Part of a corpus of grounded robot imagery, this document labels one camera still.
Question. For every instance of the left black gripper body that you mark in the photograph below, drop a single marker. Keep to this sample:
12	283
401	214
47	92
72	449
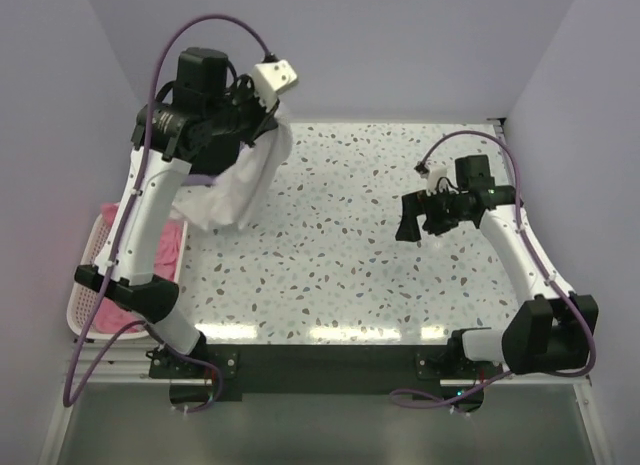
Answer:
244	111

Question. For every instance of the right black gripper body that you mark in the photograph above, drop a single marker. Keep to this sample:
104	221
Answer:
443	212

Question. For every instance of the white t shirt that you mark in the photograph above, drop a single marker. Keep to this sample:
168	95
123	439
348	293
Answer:
237	194

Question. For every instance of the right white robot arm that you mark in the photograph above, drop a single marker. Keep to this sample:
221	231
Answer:
552	330

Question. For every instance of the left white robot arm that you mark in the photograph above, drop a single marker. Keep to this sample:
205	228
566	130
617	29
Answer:
123	271

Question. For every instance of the folded lavender t shirt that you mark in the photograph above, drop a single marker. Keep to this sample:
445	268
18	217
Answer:
200	180

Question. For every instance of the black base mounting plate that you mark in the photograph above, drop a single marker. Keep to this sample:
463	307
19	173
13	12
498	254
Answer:
234	371

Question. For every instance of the pink t shirt in basket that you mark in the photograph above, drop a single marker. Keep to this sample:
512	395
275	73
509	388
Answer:
110	318

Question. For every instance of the white plastic laundry basket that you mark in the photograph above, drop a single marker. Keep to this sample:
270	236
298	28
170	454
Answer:
82	299

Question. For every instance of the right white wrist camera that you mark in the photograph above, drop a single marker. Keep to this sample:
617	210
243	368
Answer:
436	177

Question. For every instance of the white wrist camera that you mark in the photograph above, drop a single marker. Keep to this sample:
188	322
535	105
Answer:
436	177
273	78

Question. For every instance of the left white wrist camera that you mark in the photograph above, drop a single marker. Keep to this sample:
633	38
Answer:
273	78

